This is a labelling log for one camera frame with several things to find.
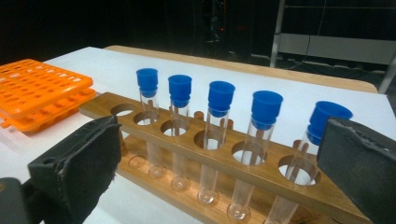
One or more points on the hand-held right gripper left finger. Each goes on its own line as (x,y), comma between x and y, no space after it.
(84,155)

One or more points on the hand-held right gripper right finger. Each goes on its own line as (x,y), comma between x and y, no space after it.
(361,168)

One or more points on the blue capped glass test tube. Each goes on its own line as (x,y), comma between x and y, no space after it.
(319,119)
(180,88)
(266,107)
(147,81)
(221,96)

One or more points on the orange plastic test tube rack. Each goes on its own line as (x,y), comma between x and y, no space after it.
(37,90)

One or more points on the wooden test tube rack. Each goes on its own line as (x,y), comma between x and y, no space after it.
(271,177)

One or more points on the grey metal stand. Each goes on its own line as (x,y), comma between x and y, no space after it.
(342,48)

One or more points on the dark equipment stand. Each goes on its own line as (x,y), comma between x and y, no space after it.
(214,28)

